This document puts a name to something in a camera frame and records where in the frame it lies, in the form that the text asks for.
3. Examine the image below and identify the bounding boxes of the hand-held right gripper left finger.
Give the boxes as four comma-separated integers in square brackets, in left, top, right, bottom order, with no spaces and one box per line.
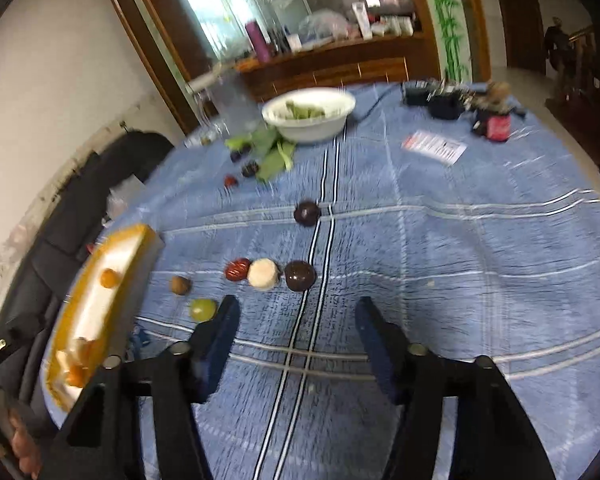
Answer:
[40,294,242,480]

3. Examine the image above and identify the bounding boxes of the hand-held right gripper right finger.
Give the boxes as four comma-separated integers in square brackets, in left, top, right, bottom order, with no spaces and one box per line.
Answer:
[355,296,556,480]

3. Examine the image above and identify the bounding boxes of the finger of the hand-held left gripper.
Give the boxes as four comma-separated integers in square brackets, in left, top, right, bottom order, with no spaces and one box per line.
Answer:
[0,327,46,378]

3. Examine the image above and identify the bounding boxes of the white peeled fruit chunk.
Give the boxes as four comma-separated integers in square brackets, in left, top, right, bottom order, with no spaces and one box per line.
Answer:
[247,258,281,291]
[55,338,83,372]

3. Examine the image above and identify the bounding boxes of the dark purple passion fruit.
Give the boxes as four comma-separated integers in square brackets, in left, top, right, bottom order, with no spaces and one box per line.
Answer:
[284,260,317,292]
[293,201,322,228]

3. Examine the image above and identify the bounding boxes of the yellow box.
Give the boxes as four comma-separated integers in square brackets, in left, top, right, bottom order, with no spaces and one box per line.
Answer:
[45,224,162,413]

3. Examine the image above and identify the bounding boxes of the person's left hand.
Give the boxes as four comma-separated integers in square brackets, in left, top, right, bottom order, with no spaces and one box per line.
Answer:
[7,405,43,478]

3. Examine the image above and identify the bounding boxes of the green grape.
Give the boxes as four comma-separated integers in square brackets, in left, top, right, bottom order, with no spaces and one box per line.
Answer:
[189,298,218,322]

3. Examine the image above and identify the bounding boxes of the blue plaid tablecloth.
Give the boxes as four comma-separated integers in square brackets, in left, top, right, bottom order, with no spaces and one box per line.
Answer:
[40,80,600,480]

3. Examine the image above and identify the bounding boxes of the red jujube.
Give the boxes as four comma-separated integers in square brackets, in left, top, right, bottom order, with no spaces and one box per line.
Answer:
[224,258,251,282]

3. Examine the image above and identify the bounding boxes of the black chair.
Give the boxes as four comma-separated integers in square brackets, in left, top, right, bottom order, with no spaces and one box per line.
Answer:
[0,130,176,411]

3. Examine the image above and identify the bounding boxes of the green vegetable leaves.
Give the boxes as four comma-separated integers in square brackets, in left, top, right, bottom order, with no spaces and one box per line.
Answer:
[225,127,297,183]

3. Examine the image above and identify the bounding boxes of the white and red paper card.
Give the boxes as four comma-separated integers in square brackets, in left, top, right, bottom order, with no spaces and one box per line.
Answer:
[401,130,467,166]

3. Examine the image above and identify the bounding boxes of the white bowl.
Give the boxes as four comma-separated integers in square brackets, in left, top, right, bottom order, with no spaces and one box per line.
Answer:
[261,87,357,145]

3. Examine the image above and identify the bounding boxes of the clear glass pitcher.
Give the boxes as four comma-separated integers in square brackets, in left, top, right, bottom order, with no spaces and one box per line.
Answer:
[187,65,263,138]

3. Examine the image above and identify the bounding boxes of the green vegetables in bowl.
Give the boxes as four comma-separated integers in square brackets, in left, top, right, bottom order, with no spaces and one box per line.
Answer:
[272,100,331,122]

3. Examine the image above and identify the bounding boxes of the red cylindrical device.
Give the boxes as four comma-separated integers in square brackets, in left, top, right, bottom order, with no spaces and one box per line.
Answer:
[472,105,512,143]

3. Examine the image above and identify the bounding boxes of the black power adapter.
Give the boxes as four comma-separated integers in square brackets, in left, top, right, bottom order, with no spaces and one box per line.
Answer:
[404,82,433,107]

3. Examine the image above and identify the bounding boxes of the wooden counter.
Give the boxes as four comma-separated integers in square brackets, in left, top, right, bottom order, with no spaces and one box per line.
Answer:
[235,30,426,103]

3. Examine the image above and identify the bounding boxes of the brown tape roll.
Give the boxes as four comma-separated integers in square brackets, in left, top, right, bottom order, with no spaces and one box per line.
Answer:
[485,80,512,106]

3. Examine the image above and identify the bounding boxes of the purple bottle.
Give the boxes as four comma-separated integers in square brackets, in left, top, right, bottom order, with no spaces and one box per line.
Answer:
[245,20,272,63]

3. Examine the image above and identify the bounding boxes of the clear plastic bag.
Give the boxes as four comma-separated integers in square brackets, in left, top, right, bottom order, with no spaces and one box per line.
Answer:
[297,8,351,43]

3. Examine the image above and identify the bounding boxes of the wooden stair railing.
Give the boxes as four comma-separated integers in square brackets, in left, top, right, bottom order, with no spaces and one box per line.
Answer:
[545,25,600,161]

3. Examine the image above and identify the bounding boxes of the dark jacket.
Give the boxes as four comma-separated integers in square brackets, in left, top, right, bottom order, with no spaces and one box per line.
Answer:
[544,17,576,73]

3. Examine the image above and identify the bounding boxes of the brown wooden door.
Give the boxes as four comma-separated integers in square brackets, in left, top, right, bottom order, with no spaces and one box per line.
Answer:
[489,0,548,75]

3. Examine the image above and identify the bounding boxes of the black cable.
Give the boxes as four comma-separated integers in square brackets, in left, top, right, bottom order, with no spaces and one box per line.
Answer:
[345,84,406,123]

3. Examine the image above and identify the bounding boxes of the green bamboo wall decor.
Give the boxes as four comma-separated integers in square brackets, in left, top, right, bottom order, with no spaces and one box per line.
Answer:
[415,0,473,83]

